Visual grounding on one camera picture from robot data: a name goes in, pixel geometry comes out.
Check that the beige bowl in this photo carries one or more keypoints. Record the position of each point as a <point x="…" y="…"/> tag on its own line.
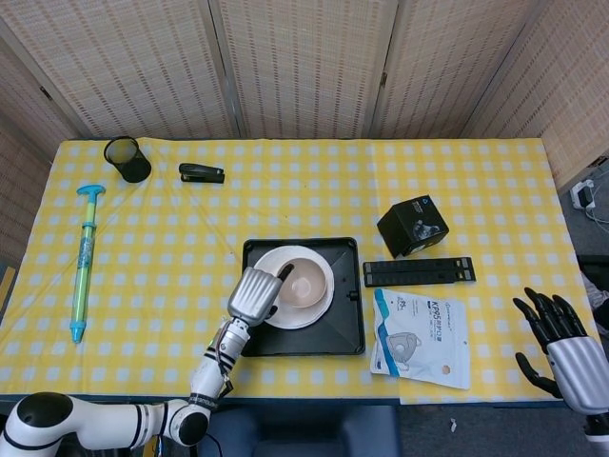
<point x="304" y="285"/>

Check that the white paper plate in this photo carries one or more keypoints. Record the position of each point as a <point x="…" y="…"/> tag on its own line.
<point x="269" y="259"/>

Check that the white blue mask package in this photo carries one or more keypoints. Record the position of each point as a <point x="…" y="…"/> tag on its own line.
<point x="428" y="333"/>

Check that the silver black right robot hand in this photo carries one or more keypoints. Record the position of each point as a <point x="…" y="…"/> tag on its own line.
<point x="571" y="362"/>

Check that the black flat bracket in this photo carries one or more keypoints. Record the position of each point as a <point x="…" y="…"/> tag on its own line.
<point x="418" y="272"/>

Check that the black cardboard box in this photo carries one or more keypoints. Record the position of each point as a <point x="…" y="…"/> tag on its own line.
<point x="404" y="228"/>

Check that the black stapler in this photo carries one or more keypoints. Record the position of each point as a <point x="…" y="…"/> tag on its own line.
<point x="202" y="173"/>

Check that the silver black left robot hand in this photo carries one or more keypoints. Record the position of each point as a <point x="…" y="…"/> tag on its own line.
<point x="252" y="295"/>

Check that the blue green toy syringe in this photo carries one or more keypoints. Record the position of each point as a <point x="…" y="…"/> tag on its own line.
<point x="84" y="266"/>

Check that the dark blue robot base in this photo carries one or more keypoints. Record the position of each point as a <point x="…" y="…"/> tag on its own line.
<point x="304" y="433"/>

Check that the woven folding screen panel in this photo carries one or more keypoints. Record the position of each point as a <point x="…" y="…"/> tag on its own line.
<point x="571" y="95"/>
<point x="19" y="157"/>
<point x="304" y="66"/>
<point x="452" y="66"/>
<point x="123" y="66"/>

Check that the yellow white checkered tablecloth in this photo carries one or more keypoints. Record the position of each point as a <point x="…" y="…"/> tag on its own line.
<point x="304" y="200"/>

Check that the black mesh pen holder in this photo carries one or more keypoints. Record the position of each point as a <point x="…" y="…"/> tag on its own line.
<point x="131" y="164"/>

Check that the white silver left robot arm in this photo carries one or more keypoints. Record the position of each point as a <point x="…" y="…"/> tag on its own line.
<point x="209" y="371"/>

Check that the white power adapter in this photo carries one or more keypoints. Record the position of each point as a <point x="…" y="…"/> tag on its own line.
<point x="583" y="195"/>

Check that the black plastic tray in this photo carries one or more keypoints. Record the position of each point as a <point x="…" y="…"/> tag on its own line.
<point x="345" y="323"/>

